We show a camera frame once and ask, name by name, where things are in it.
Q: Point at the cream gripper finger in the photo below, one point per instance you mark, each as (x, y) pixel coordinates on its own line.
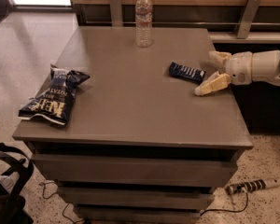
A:
(216, 82)
(218, 59)

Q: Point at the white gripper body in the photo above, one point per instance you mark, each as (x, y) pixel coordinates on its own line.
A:
(239, 67)

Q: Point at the blue rxbar blueberry wrapper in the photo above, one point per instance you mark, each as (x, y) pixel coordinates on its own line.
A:
(186, 73)

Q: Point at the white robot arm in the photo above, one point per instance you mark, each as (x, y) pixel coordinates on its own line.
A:
(265, 67)

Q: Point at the blue potato chip bag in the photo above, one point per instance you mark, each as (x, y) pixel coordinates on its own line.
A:
(56, 102)

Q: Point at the clear plastic water bottle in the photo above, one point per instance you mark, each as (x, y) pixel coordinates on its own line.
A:
(143, 23)

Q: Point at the grey drawer cabinet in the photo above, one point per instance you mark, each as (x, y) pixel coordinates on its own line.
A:
(131, 108)

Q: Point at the white power strip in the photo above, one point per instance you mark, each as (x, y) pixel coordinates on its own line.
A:
(252, 186)

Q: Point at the top grey drawer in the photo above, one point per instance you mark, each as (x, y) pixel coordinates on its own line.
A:
(118, 170)

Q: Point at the grey drawer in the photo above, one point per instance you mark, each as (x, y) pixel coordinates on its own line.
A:
(118, 170)
(136, 198)
(136, 215)

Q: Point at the bottom grey drawer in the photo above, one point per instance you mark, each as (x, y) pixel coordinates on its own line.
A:
(136, 215)

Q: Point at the middle grey drawer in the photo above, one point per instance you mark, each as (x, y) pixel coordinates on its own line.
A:
(136, 198)

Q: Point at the right metal bracket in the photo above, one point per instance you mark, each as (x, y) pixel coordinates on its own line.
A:
(243, 26)

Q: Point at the metal bracket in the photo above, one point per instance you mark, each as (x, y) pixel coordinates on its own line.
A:
(116, 13)
(243, 26)

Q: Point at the left metal bracket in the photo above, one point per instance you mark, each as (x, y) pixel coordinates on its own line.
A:
(116, 13)

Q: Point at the horizontal metal rail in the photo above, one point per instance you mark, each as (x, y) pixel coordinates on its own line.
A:
(199, 23)

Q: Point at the black bag with straps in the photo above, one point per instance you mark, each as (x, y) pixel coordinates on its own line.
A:
(12, 182)

